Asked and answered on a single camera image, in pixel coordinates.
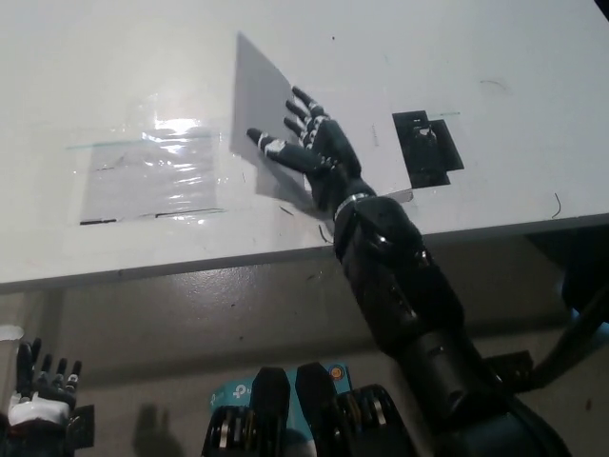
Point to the black flat packet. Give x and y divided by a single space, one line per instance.
428 150

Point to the small black floor tape patch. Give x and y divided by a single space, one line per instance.
85 426

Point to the white paperback manual book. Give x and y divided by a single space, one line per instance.
266 95

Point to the large black floor tape patch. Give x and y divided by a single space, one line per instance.
516 364

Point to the clear plastic zip bag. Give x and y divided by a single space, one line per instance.
152 178

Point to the white paper scrap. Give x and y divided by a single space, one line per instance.
9 333

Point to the black and teal robot torso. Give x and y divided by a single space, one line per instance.
285 419

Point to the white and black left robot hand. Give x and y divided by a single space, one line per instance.
40 397

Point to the short green tape strip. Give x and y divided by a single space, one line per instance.
447 114

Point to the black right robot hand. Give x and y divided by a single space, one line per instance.
328 152

